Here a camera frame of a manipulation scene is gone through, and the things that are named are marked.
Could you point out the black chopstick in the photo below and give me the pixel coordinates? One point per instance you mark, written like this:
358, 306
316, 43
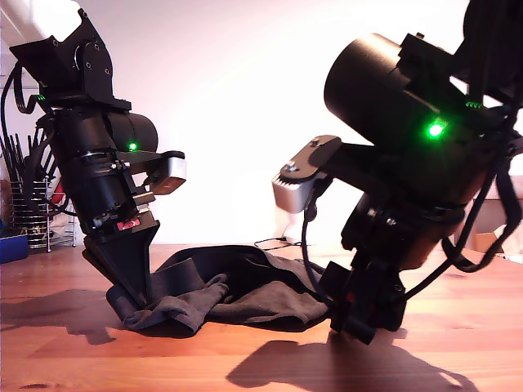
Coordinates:
10, 159
19, 159

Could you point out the white paper packet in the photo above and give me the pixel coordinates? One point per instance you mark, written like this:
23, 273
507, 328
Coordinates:
63, 222

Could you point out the red packet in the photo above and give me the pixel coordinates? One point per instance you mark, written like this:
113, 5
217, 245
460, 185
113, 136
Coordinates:
59, 194

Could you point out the blue box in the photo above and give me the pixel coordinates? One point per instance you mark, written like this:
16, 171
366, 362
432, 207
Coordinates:
12, 249

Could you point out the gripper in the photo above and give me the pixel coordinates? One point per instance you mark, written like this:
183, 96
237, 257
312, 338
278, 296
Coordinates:
102, 192
388, 245

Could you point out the wooden chair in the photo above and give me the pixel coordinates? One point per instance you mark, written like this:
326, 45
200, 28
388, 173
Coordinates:
486, 241

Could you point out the white security camera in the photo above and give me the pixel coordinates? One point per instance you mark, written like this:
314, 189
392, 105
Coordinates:
294, 232

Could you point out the white tissue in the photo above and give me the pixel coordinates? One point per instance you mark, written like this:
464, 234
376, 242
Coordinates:
515, 241

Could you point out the grey underwear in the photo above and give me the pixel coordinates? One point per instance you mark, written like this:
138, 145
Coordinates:
261, 302

